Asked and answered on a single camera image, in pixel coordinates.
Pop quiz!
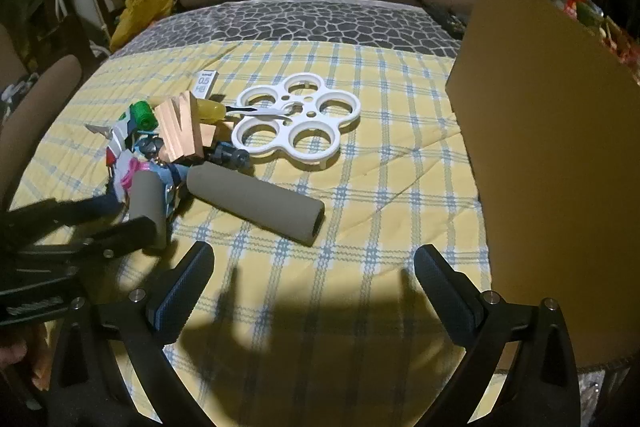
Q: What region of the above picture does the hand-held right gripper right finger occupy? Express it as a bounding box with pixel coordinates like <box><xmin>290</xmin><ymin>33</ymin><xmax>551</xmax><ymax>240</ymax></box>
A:
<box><xmin>414</xmin><ymin>244</ymin><xmax>583</xmax><ymax>427</ymax></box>

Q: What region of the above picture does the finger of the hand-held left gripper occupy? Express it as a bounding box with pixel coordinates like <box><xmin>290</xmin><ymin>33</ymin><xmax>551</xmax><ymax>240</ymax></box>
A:
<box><xmin>20</xmin><ymin>215</ymin><xmax>159</xmax><ymax>266</ymax></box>
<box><xmin>0</xmin><ymin>195</ymin><xmax>124</xmax><ymax>242</ymax></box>

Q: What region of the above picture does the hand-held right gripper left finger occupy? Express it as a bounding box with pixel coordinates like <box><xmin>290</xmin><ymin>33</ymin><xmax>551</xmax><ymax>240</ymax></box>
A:
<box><xmin>47</xmin><ymin>241</ymin><xmax>216</xmax><ymax>427</ymax></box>

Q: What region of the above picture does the short grey foam roller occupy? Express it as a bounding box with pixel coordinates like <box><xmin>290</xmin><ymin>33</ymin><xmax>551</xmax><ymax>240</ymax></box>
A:
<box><xmin>130</xmin><ymin>169</ymin><xmax>169</xmax><ymax>251</ymax></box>

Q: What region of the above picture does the white and pink toy robot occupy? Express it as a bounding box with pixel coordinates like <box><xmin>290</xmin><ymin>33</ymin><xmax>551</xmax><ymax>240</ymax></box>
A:
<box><xmin>84</xmin><ymin>114</ymin><xmax>138</xmax><ymax>204</ymax></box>

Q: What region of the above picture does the long grey foam roller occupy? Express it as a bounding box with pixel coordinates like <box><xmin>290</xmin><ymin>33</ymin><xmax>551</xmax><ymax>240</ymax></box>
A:
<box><xmin>186</xmin><ymin>163</ymin><xmax>326</xmax><ymax>249</ymax></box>

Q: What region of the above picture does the brown cardboard box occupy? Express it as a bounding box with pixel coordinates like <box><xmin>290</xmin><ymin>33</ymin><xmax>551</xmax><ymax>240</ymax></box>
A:
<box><xmin>444</xmin><ymin>0</ymin><xmax>640</xmax><ymax>371</ymax></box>

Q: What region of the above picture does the white five-ring plastic tray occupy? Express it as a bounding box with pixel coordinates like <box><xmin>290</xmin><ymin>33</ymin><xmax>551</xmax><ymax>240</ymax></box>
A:
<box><xmin>231</xmin><ymin>73</ymin><xmax>362</xmax><ymax>170</ymax></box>

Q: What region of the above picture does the person's left hand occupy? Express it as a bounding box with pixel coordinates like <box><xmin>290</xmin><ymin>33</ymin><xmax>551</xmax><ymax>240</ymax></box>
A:
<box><xmin>0</xmin><ymin>326</ymin><xmax>51</xmax><ymax>390</ymax></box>

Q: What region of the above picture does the light blue toy part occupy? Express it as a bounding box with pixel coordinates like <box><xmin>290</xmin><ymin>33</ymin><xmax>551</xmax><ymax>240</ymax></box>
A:
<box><xmin>150</xmin><ymin>159</ymin><xmax>182</xmax><ymax>218</ymax></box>

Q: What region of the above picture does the blue and black toy part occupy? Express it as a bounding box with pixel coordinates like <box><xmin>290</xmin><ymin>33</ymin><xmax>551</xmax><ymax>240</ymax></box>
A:
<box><xmin>132</xmin><ymin>133</ymin><xmax>166</xmax><ymax>158</ymax></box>

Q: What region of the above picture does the brown chair armrest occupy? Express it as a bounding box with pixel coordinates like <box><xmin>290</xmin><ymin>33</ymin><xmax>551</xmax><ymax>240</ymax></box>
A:
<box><xmin>0</xmin><ymin>54</ymin><xmax>84</xmax><ymax>208</ymax></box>

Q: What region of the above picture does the yellow plaid blanket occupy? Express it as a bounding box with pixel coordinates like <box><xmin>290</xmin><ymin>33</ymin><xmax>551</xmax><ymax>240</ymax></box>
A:
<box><xmin>9</xmin><ymin>39</ymin><xmax>495</xmax><ymax>427</ymax></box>

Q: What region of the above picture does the black and white cloth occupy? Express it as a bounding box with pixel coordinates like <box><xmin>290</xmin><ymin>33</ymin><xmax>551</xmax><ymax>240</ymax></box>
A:
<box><xmin>0</xmin><ymin>76</ymin><xmax>32</xmax><ymax>104</ymax></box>

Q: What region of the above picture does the dark blue toy part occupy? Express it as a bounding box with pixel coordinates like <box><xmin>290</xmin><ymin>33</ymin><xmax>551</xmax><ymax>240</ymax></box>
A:
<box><xmin>214</xmin><ymin>144</ymin><xmax>251</xmax><ymax>168</ymax></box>

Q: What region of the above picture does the pencil lead case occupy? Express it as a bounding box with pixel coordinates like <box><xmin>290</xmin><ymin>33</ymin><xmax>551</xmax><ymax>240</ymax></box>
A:
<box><xmin>192</xmin><ymin>69</ymin><xmax>220</xmax><ymax>98</ymax></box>

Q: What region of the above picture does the yellow plastic bag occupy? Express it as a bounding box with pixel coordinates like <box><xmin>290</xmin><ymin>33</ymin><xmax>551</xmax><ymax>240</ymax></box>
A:
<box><xmin>109</xmin><ymin>0</ymin><xmax>174</xmax><ymax>54</ymax></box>

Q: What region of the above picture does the grey pebble patterned blanket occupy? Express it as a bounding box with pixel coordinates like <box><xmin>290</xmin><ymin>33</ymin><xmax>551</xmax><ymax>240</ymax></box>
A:
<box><xmin>111</xmin><ymin>0</ymin><xmax>464</xmax><ymax>58</ymax></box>

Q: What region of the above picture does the black handled craft knife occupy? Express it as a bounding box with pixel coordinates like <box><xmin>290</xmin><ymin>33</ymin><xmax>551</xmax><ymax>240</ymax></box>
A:
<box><xmin>224</xmin><ymin>103</ymin><xmax>302</xmax><ymax>118</ymax></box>

